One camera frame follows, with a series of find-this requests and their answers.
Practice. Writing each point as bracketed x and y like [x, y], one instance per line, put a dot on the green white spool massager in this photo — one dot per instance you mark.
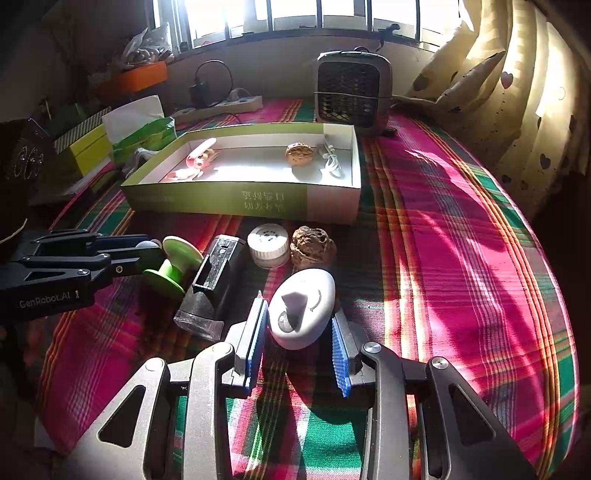
[181, 257]

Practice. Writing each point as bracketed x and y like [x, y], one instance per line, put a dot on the cream heart curtain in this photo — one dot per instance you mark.
[512, 90]

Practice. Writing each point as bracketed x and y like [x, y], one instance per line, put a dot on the plastic bags on shelf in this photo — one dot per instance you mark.
[147, 47]

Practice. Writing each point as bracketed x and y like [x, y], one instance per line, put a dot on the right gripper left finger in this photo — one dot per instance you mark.
[247, 339]

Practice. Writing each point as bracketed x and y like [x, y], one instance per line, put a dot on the striped box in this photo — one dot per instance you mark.
[92, 126]

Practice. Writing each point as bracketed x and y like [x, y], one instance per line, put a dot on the orange box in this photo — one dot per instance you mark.
[132, 81]

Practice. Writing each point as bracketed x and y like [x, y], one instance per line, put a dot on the green white cardboard box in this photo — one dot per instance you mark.
[250, 175]

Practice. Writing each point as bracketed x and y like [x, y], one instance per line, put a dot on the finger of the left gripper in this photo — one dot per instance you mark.
[124, 245]
[130, 266]

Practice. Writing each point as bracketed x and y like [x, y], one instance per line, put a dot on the grey mini fan heater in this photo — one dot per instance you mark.
[354, 87]

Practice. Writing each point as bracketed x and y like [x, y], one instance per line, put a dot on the crumpled white tissue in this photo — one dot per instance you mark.
[139, 157]

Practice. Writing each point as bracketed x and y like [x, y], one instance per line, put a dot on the yellow-green box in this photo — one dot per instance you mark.
[87, 152]

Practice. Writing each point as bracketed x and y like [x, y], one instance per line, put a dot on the white cable clip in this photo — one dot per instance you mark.
[331, 161]

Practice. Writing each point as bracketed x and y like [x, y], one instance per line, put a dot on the green tissue pack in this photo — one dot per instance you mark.
[138, 124]

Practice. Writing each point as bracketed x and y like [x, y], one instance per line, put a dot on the white round jar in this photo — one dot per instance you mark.
[269, 245]

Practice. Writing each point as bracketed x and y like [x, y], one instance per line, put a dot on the black charger with cable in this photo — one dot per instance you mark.
[212, 84]

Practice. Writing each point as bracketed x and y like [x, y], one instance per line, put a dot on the brown walnut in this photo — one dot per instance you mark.
[299, 154]
[311, 248]

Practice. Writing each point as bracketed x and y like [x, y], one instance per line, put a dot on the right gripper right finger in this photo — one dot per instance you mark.
[350, 369]

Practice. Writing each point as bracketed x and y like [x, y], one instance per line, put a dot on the white egg-shaped case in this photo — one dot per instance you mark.
[301, 308]

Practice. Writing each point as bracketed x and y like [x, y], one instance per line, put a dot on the white power strip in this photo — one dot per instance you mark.
[242, 105]

